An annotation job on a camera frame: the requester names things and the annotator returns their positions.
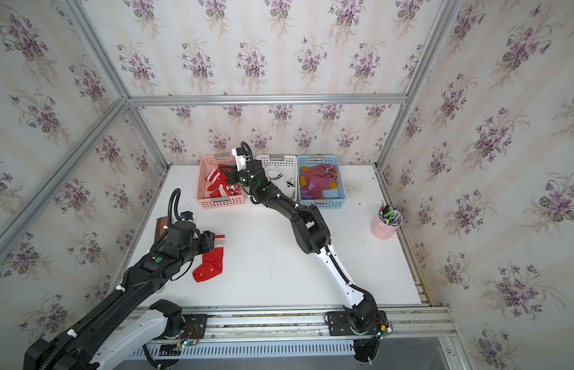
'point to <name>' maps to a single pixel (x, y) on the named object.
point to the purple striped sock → (319, 178)
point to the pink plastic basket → (207, 163)
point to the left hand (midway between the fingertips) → (210, 236)
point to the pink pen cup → (381, 230)
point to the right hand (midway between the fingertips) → (223, 167)
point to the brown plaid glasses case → (160, 230)
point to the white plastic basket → (287, 162)
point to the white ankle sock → (275, 174)
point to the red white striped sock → (221, 187)
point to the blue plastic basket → (332, 198)
